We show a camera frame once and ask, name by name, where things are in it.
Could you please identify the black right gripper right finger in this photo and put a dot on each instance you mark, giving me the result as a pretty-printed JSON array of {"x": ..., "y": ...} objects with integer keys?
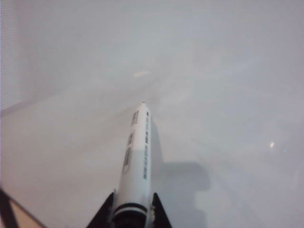
[{"x": 160, "y": 213}]

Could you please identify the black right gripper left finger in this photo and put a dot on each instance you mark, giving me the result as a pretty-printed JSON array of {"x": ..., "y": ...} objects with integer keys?
[{"x": 104, "y": 213}]

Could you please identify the white marker pen black tip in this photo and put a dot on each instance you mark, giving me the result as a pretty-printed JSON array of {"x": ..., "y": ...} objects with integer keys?
[{"x": 136, "y": 166}]

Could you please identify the large white whiteboard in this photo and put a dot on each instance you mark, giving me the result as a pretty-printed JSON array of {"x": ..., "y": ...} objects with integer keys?
[{"x": 190, "y": 83}]

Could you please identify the black whiteboard stand frame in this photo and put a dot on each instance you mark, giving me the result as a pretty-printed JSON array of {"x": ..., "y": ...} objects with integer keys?
[{"x": 6, "y": 206}]

